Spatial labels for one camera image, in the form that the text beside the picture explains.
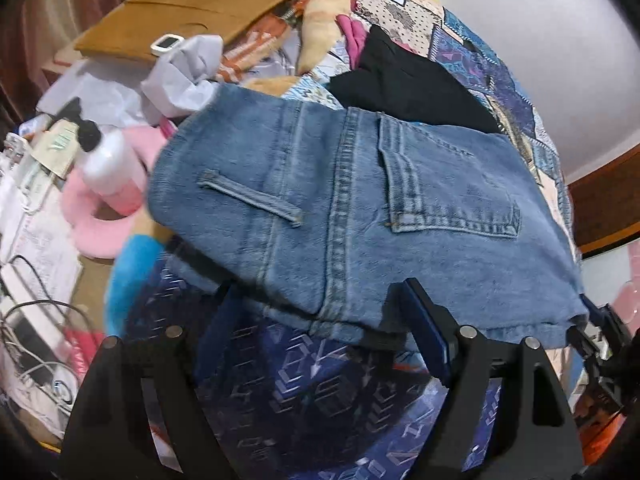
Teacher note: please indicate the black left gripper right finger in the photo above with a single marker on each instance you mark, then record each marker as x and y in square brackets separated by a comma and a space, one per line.
[533, 436]

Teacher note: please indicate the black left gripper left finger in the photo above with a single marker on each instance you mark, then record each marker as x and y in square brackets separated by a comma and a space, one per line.
[172, 347]

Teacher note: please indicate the blue denim jeans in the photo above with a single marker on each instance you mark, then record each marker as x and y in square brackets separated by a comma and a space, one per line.
[319, 214]

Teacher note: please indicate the blue patchwork bedspread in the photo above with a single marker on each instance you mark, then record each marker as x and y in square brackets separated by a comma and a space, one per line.
[285, 404]

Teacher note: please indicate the white pump bottle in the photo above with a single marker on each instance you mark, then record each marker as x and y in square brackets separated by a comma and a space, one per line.
[107, 163]

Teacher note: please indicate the grey plastic bag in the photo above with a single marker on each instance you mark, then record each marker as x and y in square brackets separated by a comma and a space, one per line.
[122, 94]

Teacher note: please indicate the black folded garment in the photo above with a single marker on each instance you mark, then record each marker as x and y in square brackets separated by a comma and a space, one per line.
[394, 81]

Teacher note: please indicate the orange striped cloth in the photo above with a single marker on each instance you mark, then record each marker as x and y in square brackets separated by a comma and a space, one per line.
[260, 40]

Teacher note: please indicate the white small digital device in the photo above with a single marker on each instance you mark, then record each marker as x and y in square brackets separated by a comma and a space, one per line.
[165, 44]

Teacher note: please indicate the pink garment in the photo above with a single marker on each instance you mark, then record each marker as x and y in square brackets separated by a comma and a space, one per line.
[355, 38]

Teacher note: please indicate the striped pink curtain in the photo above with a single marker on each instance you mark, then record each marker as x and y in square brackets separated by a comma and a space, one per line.
[32, 31]

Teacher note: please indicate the wooden lap desk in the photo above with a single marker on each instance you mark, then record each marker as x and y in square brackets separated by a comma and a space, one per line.
[129, 30]

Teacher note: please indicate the beige fleece blanket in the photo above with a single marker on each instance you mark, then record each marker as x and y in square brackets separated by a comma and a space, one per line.
[319, 34]

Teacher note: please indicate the wooden door frame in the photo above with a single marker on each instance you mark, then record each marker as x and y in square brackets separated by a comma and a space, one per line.
[606, 205]

